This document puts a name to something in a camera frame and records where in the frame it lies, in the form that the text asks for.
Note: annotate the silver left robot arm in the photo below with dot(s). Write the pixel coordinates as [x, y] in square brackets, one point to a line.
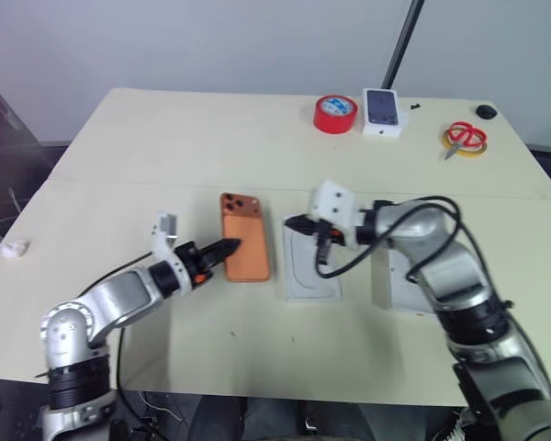
[119, 294]

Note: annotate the crumpled white paper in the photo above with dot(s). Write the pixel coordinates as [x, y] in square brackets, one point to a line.
[17, 248]

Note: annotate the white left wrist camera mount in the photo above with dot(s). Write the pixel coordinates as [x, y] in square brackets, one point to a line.
[167, 245]

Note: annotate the white phone box lid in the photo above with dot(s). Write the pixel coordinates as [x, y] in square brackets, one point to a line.
[397, 289]

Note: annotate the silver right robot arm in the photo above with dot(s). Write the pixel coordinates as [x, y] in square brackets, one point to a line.
[441, 257]

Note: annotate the white box with phone picture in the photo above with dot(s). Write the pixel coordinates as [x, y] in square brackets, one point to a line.
[382, 110]

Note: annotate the black metal pole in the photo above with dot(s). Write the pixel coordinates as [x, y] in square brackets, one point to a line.
[401, 41]

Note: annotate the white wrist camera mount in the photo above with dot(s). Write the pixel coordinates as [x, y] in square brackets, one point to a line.
[167, 245]
[333, 204]

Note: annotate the white phone box tray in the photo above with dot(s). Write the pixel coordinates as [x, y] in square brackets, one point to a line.
[310, 280]

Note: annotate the orange smartphone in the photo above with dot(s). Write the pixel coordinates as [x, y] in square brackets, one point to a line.
[248, 220]

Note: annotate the red tape roll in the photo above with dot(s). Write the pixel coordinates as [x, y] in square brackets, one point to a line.
[335, 117]

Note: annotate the black round cap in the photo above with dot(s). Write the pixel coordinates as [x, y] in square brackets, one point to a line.
[486, 111]

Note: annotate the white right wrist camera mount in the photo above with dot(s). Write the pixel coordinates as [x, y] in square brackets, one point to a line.
[333, 204]

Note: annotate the yellow tape roll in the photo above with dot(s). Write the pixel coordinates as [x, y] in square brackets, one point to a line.
[481, 148]

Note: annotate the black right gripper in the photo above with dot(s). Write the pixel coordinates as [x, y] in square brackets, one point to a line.
[328, 232]

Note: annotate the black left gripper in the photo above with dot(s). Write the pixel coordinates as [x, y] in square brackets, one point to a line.
[194, 262]

